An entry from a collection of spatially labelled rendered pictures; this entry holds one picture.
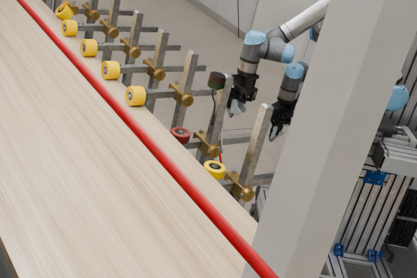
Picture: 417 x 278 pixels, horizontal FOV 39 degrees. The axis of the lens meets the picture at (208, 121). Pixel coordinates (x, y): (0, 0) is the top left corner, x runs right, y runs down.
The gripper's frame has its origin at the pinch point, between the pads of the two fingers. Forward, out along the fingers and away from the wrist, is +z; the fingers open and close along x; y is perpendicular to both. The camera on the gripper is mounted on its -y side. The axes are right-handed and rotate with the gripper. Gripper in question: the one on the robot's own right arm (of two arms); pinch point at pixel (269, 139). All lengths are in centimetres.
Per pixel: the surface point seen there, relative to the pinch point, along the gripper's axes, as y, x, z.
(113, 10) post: -36, 94, -24
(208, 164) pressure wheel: -49, -23, -8
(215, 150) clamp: -35.8, -8.5, -3.3
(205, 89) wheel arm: -22.6, 23.7, -13.5
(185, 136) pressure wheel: -47.7, -3.9, -8.0
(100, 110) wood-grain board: -72, 22, -8
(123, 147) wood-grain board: -75, -6, -7
